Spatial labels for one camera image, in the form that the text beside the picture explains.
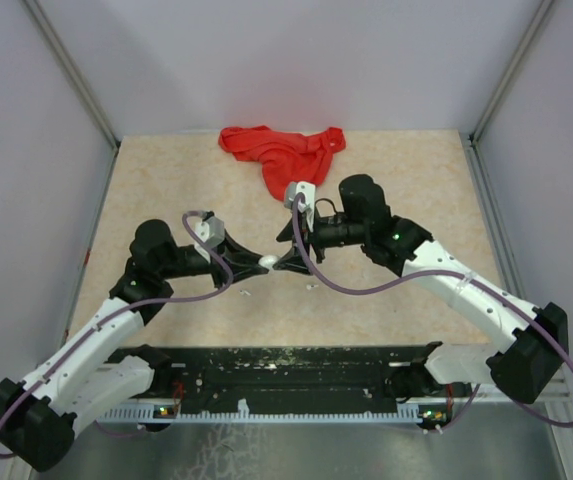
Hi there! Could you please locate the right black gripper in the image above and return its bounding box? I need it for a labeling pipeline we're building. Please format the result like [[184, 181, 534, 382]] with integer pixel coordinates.
[[273, 207, 368, 275]]

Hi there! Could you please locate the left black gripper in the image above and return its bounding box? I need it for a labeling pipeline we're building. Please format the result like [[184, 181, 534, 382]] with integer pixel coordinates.
[[159, 229, 269, 290]]

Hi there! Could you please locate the white earbud charging case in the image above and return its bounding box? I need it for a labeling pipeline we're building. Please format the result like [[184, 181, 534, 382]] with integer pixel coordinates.
[[258, 255, 280, 270]]

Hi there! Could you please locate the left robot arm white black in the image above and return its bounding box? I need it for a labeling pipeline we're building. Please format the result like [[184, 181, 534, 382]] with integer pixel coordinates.
[[0, 211, 278, 472]]

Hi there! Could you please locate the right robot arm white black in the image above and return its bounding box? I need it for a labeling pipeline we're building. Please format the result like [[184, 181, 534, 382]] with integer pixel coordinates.
[[275, 174, 568, 404]]

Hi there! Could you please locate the red crumpled cloth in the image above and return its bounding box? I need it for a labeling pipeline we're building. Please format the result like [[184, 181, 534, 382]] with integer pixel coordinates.
[[218, 126, 346, 201]]

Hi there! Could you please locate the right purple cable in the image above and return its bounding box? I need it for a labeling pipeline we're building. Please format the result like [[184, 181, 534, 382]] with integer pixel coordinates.
[[290, 192, 573, 434]]

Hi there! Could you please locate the purple cable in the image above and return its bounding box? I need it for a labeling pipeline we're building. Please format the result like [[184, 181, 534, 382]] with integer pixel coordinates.
[[0, 209, 233, 459], [290, 192, 573, 434]]

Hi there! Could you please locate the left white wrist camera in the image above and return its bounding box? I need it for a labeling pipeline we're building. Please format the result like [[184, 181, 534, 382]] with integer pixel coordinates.
[[194, 212, 226, 249]]

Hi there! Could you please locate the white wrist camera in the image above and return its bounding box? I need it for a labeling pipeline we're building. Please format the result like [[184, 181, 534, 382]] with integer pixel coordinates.
[[283, 181, 316, 231], [194, 212, 226, 249]]

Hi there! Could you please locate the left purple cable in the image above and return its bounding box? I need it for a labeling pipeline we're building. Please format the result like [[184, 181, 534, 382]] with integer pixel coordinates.
[[0, 209, 233, 459]]

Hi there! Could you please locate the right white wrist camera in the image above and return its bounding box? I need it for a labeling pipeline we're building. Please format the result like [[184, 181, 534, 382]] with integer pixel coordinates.
[[283, 181, 316, 231]]

